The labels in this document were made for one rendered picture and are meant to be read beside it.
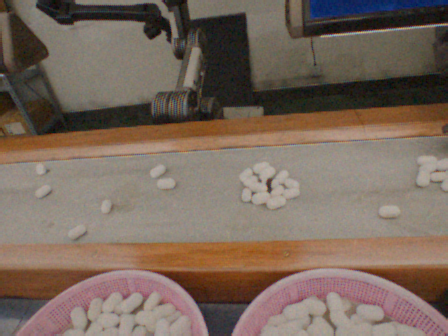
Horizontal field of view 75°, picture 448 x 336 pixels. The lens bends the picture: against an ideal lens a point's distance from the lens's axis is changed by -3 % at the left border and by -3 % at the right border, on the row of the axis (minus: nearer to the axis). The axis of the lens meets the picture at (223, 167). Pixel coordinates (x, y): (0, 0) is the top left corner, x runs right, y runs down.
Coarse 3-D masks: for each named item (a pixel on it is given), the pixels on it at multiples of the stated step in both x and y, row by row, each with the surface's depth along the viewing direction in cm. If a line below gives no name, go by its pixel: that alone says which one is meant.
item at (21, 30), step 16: (0, 16) 37; (16, 16) 39; (0, 32) 38; (16, 32) 39; (32, 32) 41; (0, 48) 38; (16, 48) 38; (32, 48) 41; (0, 64) 38; (16, 64) 38; (32, 64) 41
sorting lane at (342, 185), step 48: (336, 144) 69; (384, 144) 66; (432, 144) 64; (0, 192) 71; (96, 192) 66; (144, 192) 64; (192, 192) 61; (240, 192) 60; (336, 192) 56; (384, 192) 54; (432, 192) 53; (0, 240) 57; (48, 240) 55; (96, 240) 54; (144, 240) 52; (192, 240) 51; (240, 240) 50
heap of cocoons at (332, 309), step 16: (304, 304) 39; (320, 304) 39; (336, 304) 39; (352, 304) 40; (272, 320) 39; (288, 320) 39; (304, 320) 38; (320, 320) 38; (336, 320) 37; (352, 320) 38; (368, 320) 38; (384, 320) 38
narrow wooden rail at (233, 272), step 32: (0, 256) 50; (32, 256) 49; (64, 256) 48; (96, 256) 48; (128, 256) 47; (160, 256) 46; (192, 256) 45; (224, 256) 45; (256, 256) 44; (288, 256) 43; (320, 256) 42; (352, 256) 42; (384, 256) 41; (416, 256) 40; (0, 288) 52; (32, 288) 51; (64, 288) 50; (192, 288) 46; (224, 288) 45; (256, 288) 45; (352, 288) 43; (416, 288) 42
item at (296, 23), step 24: (288, 0) 33; (312, 0) 32; (336, 0) 32; (360, 0) 32; (384, 0) 31; (408, 0) 31; (432, 0) 31; (288, 24) 36; (312, 24) 32; (336, 24) 32; (360, 24) 32; (384, 24) 32; (408, 24) 31; (432, 24) 31
